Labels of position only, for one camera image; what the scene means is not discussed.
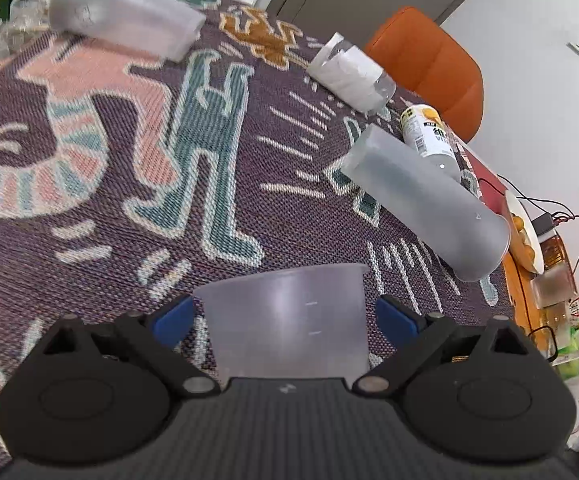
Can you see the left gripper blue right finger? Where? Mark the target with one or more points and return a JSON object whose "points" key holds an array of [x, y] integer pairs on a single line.
{"points": [[417, 339]]}

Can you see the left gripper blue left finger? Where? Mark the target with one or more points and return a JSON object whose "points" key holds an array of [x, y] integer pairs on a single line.
{"points": [[152, 339]]}

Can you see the large frosted plastic cup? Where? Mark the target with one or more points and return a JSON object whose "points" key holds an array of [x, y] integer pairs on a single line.
{"points": [[468, 236]]}

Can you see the orange paw print mat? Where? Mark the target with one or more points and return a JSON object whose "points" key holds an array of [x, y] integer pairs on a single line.
{"points": [[518, 279]]}

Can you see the oranges in bowl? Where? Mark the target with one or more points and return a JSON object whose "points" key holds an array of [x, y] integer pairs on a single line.
{"points": [[522, 248]]}

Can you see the white fruit bowl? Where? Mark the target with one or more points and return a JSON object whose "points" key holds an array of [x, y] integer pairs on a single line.
{"points": [[512, 205]]}

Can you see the amber drink bottle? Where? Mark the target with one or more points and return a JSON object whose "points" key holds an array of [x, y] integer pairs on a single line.
{"points": [[557, 283]]}

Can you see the patterned woven table cloth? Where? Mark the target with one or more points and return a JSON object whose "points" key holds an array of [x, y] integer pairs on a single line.
{"points": [[126, 181]]}

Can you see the yellow cap vitamin bottle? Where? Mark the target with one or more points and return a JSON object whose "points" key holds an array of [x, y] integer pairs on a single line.
{"points": [[423, 130]]}

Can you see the orange leather chair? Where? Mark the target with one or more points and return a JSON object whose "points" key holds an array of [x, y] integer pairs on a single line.
{"points": [[422, 58]]}

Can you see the clear plastic bottle white label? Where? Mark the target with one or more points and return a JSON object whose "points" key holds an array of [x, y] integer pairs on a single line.
{"points": [[345, 70]]}

